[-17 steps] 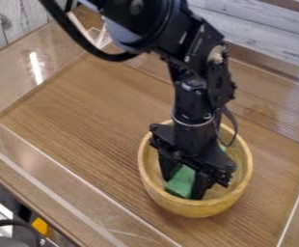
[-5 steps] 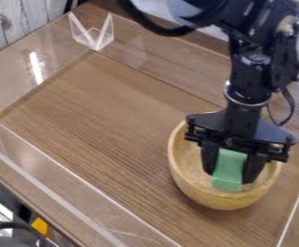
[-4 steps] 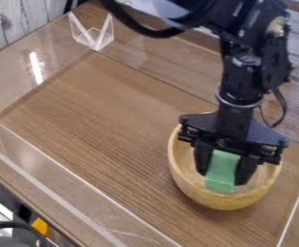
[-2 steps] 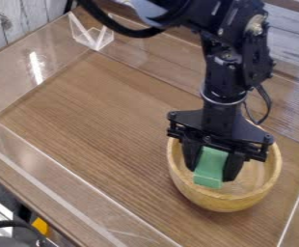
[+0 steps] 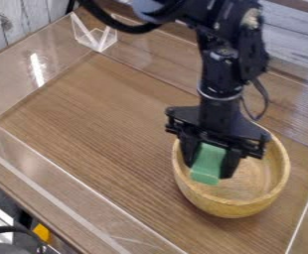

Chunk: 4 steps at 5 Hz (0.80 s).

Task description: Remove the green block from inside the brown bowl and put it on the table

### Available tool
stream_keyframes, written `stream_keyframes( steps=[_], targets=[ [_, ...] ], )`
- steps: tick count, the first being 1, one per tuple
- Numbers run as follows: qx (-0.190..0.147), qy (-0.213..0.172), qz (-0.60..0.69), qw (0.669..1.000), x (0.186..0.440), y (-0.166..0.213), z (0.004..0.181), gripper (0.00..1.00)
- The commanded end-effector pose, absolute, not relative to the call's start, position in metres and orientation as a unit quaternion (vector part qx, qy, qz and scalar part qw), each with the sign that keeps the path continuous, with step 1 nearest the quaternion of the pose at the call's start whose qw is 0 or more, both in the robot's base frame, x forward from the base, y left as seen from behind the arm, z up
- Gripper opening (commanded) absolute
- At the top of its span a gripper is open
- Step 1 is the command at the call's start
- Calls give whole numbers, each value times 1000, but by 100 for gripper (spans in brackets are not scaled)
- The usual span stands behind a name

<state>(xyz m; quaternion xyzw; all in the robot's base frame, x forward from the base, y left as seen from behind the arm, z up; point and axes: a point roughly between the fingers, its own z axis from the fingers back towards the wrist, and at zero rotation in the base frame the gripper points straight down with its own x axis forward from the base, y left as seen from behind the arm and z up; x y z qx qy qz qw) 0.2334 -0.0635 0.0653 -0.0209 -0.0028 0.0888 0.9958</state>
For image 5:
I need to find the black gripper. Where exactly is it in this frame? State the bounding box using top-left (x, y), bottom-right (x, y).
top-left (164, 98), bottom-right (270, 179)

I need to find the green rectangular block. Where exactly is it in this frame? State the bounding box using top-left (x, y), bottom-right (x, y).
top-left (190, 143), bottom-right (226, 186)

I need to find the brown wooden bowl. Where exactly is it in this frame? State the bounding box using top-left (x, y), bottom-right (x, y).
top-left (171, 134), bottom-right (290, 218)

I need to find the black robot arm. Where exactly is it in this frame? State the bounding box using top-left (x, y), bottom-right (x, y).
top-left (131, 0), bottom-right (270, 179)

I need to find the yellow tag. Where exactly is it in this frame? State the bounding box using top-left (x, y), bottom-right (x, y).
top-left (33, 223), bottom-right (51, 242)

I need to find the clear acrylic enclosure wall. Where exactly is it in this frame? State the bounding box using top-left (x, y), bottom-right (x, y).
top-left (0, 126), bottom-right (187, 254)

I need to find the clear acrylic corner bracket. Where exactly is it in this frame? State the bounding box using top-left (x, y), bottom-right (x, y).
top-left (71, 13), bottom-right (117, 53)

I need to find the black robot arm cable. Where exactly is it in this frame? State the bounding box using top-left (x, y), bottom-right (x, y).
top-left (76, 0), bottom-right (180, 35)

